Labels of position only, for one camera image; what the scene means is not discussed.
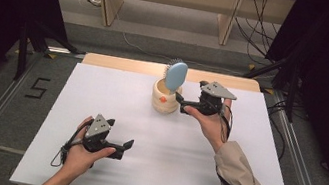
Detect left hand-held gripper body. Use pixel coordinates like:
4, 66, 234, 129
81, 111, 118, 156

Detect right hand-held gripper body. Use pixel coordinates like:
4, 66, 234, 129
195, 79, 241, 121

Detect light blue hairbrush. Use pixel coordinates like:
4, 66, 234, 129
160, 55, 190, 97

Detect person's right hand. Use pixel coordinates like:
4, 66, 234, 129
177, 91, 237, 156

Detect person's left hand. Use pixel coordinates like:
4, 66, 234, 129
58, 111, 122, 185

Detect white table board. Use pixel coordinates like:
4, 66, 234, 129
8, 54, 317, 185

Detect wooden table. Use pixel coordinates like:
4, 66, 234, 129
81, 51, 264, 94

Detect black metal stand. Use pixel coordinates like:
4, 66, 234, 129
11, 18, 90, 92
235, 44, 306, 124

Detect silver metal bar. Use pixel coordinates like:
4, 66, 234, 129
44, 44, 86, 60

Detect round floor socket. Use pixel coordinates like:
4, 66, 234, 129
78, 0, 104, 9

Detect left hand-held gripper cable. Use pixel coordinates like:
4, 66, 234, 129
49, 113, 95, 174

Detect black floor cable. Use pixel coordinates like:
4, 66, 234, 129
258, 96, 313, 165

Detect bundle of black cables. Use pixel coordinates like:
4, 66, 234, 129
228, 0, 287, 68

